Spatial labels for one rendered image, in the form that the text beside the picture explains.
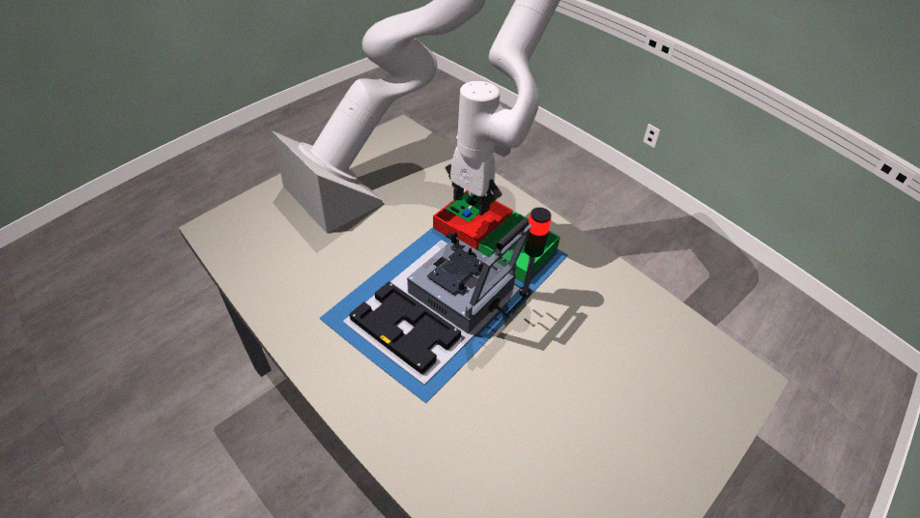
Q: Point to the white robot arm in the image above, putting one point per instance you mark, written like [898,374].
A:
[484,126]

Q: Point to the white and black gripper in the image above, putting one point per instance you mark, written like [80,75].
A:
[476,175]

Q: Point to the green bin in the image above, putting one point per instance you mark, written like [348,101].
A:
[523,260]

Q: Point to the red bin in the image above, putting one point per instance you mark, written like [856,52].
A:
[474,231]

